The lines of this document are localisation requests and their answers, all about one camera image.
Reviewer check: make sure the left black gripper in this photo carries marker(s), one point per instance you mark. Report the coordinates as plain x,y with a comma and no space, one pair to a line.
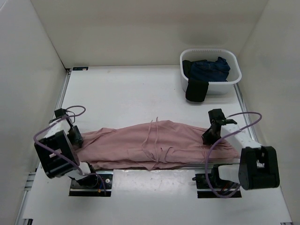
78,138

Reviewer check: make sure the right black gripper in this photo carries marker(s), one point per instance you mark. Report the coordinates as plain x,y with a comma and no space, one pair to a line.
206,139

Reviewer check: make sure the pink trousers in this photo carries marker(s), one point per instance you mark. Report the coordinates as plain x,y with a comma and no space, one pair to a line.
159,144

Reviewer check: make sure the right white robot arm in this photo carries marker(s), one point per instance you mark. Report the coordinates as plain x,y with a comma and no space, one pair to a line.
258,166

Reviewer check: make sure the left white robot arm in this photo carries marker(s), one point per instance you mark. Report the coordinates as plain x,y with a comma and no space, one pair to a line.
55,146

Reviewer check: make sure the black garment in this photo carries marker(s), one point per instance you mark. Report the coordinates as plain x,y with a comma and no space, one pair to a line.
197,85

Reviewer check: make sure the white plastic basket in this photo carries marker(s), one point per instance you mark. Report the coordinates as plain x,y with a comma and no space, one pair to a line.
211,54

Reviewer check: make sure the dark blue garment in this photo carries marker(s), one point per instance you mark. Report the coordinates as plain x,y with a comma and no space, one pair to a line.
209,71

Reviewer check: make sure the blue label sticker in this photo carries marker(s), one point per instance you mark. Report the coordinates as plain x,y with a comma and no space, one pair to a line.
80,68

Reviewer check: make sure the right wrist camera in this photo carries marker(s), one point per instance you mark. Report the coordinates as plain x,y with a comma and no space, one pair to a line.
216,116

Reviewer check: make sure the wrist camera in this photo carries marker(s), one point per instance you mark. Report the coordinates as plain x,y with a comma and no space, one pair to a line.
216,116
62,112

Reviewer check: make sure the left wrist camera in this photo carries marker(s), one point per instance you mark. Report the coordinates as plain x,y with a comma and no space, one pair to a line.
62,112

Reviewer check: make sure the aluminium front rail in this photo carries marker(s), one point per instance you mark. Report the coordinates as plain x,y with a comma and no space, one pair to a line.
192,167

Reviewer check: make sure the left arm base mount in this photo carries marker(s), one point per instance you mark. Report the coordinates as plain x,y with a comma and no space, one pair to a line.
92,186

